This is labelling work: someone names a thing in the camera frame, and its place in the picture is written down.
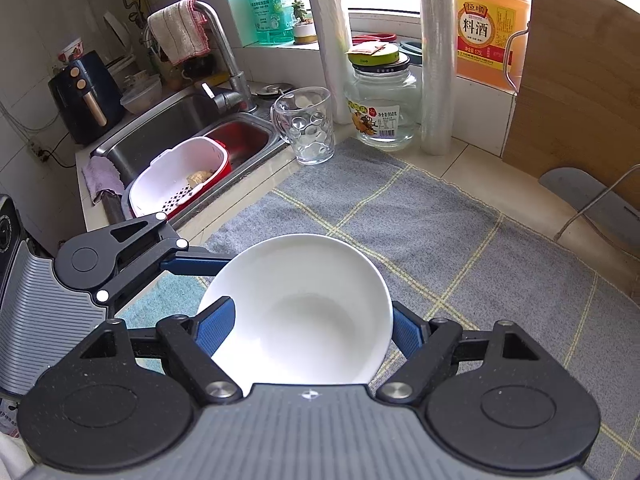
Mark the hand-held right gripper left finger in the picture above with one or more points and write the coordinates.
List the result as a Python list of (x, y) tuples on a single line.
[(217, 325)]

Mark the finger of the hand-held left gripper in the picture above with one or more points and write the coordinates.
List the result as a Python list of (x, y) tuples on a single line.
[(200, 264)]

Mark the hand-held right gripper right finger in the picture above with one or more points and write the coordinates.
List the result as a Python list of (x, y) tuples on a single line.
[(405, 327)]

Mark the white ceramic bowl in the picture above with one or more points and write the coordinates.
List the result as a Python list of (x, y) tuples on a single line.
[(300, 310)]

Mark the white colander basket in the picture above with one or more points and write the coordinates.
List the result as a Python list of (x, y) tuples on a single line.
[(170, 175)]

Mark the grey checked towel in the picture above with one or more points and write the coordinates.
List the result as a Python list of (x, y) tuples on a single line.
[(400, 220)]

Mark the red basin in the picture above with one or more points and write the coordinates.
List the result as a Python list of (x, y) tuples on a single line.
[(245, 140)]

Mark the grey purple rag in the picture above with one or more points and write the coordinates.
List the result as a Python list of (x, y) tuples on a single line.
[(102, 175)]

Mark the stainless steel sink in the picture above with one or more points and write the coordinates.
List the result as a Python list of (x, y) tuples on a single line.
[(165, 115)]

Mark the clear glass mug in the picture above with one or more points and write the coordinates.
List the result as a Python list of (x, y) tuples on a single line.
[(307, 130)]

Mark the clear plastic container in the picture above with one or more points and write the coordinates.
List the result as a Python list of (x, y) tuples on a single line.
[(142, 95)]

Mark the metal sink drain lid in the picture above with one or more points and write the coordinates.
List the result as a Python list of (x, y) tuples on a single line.
[(272, 90)]

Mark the black air fryer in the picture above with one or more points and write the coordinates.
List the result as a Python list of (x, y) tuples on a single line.
[(75, 105)]

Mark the metal faucet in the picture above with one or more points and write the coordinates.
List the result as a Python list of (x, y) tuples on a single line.
[(227, 60)]

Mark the glass jar yellow lid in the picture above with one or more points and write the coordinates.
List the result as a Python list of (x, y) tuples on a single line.
[(382, 105)]

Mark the striped dish cloth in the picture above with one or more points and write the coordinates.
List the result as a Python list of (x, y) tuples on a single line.
[(177, 35)]

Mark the small potted plant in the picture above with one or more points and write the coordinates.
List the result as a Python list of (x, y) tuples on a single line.
[(304, 30)]

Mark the green plastic bottle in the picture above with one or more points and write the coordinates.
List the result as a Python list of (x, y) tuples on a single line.
[(286, 20)]

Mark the green dish soap pump bottle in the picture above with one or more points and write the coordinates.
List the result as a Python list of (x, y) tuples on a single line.
[(260, 10)]

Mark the tall plastic wrap roll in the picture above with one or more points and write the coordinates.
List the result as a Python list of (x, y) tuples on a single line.
[(437, 60)]

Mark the bamboo cutting board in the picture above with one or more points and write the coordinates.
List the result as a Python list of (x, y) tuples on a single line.
[(575, 85)]

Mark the orange cooking wine jug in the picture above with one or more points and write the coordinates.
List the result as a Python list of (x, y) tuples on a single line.
[(480, 35)]

